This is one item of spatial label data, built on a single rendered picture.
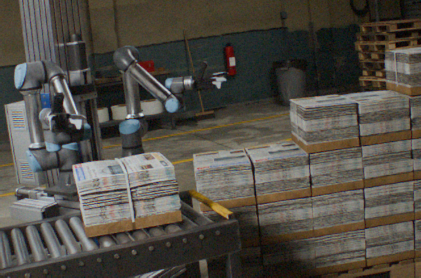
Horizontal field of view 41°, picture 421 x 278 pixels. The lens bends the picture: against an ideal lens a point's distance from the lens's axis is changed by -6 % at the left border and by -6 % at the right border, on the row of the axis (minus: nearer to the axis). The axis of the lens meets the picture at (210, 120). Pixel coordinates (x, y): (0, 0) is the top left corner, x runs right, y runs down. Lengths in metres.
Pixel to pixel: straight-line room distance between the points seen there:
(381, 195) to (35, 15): 2.08
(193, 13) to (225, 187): 7.14
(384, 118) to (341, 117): 0.24
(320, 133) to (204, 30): 7.13
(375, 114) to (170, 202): 1.30
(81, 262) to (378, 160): 1.72
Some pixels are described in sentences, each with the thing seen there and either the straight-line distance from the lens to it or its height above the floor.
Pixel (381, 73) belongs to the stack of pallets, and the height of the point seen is 0.49.
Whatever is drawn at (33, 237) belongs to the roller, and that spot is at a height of 0.80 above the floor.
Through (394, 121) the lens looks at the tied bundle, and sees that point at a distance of 3.16.
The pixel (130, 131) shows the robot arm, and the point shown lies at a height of 1.00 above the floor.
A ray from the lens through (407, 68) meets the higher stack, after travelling 3.18.
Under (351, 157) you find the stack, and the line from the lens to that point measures 3.12.
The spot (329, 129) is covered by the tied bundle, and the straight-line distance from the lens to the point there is 3.05.
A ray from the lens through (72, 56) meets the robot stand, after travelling 3.16.
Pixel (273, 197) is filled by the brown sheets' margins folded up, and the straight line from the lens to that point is 3.07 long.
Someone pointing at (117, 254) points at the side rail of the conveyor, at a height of 0.78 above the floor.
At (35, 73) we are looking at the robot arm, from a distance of 2.87.
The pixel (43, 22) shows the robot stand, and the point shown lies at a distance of 3.18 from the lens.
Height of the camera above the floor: 1.54
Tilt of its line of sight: 9 degrees down
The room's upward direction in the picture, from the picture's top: 6 degrees counter-clockwise
